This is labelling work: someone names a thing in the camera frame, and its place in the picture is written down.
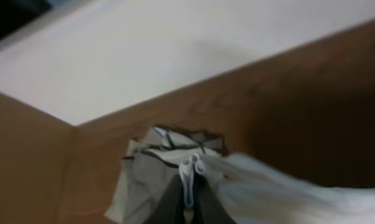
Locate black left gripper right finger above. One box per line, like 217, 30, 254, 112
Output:
192, 174, 236, 224

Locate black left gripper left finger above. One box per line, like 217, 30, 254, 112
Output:
144, 175, 185, 224

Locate white t-shirt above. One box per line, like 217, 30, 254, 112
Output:
179, 154, 375, 224

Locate grey folded shorts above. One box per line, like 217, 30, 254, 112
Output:
122, 126, 226, 224

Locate beige folded garment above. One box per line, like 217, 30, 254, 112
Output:
103, 139, 138, 223

